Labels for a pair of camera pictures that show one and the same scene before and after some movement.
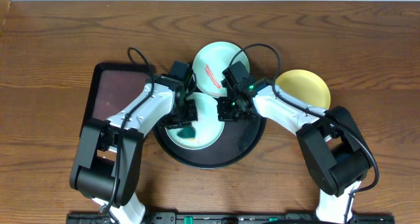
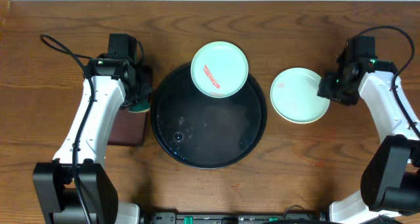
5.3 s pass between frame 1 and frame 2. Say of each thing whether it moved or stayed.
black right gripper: moved
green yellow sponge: moved
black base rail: stayed
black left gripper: moved
